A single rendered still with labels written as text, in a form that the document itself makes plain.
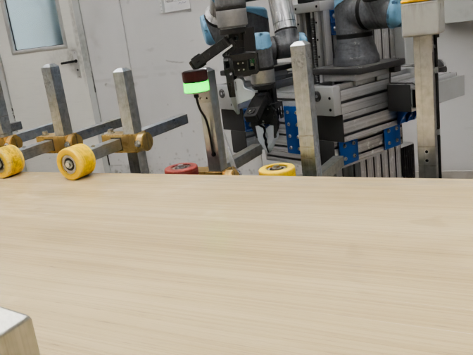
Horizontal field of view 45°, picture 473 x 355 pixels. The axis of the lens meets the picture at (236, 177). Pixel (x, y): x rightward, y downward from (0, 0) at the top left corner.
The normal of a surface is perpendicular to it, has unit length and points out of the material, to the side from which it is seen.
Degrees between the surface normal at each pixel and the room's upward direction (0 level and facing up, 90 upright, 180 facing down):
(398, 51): 90
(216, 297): 0
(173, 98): 90
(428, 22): 90
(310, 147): 90
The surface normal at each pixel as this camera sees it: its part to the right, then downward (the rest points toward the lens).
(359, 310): -0.12, -0.96
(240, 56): -0.13, 0.28
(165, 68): -0.37, 0.29
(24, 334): 0.88, 0.02
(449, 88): 0.62, 0.13
